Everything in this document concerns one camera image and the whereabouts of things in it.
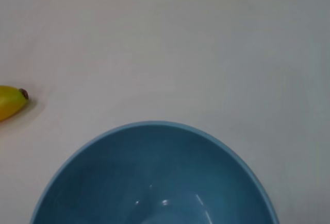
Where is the blue bowl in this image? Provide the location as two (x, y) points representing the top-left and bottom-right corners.
(28, 120), (281, 224)

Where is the yellow banana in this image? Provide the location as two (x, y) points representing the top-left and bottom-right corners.
(0, 85), (29, 123)

